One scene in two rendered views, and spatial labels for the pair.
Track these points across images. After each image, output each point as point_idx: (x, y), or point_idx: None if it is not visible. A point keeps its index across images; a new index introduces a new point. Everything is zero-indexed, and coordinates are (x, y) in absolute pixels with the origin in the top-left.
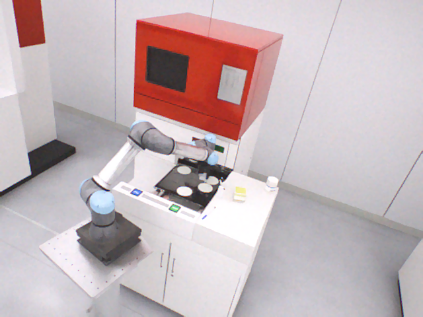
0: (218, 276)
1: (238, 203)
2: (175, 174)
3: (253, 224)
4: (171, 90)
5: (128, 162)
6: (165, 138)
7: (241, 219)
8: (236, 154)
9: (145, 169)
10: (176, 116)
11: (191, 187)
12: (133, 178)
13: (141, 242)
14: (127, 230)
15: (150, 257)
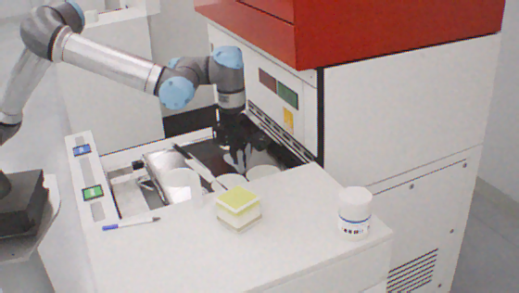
0: None
1: (226, 231)
2: (206, 146)
3: (185, 290)
4: None
5: (26, 76)
6: (41, 22)
7: (176, 266)
8: (316, 113)
9: (194, 133)
10: (226, 19)
11: (200, 175)
12: (156, 142)
13: (33, 236)
14: (9, 204)
15: None
